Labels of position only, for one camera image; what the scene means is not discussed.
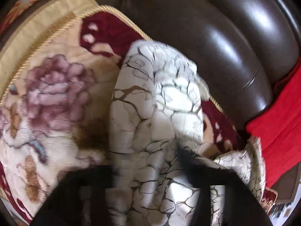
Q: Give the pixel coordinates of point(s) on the dark brown leather sofa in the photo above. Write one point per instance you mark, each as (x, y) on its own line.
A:
(241, 47)

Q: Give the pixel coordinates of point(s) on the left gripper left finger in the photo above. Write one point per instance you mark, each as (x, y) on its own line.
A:
(79, 199)

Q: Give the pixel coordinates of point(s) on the red quilt on sofa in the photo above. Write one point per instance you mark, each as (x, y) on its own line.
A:
(279, 128)

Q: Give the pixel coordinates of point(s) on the white black-patterned coat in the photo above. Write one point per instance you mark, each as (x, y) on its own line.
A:
(156, 105)

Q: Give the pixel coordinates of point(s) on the floral red beige blanket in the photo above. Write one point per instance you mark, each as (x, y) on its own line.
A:
(58, 74)

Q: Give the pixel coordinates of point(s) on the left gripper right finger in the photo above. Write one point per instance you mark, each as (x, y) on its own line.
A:
(239, 206)

